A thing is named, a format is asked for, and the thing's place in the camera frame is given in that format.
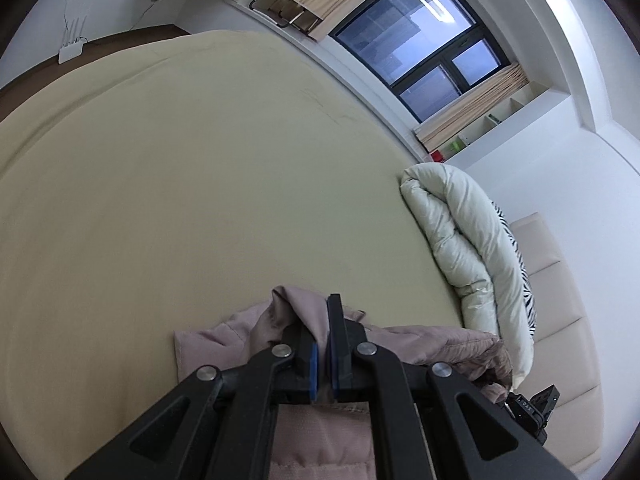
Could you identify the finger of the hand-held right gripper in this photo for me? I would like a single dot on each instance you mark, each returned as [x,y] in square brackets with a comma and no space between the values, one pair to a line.
[532,405]

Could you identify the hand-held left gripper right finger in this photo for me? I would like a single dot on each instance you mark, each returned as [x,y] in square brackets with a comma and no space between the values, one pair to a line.
[334,366]

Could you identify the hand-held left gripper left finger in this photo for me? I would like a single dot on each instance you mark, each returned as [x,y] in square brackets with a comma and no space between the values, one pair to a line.
[312,366]

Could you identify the pink hooded down coat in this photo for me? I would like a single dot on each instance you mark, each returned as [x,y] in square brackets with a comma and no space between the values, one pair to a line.
[320,440]

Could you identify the beige padded headboard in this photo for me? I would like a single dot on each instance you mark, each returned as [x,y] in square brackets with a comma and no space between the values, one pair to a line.
[560,320]

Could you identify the zebra print pillow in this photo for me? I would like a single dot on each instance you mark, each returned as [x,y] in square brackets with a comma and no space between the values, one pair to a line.
[523,280]

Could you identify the white duvet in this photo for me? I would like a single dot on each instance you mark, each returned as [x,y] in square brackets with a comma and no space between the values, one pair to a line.
[465,240]

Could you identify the bed with olive sheet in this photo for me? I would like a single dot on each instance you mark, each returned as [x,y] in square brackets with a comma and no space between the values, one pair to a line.
[200,185]

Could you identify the dark framed window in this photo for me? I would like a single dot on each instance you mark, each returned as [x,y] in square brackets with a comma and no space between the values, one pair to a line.
[425,45]

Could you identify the white router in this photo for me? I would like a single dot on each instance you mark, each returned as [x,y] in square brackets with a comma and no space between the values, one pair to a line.
[69,50]

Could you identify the white wall shelf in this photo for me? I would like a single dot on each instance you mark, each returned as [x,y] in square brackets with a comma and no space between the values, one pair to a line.
[500,120]

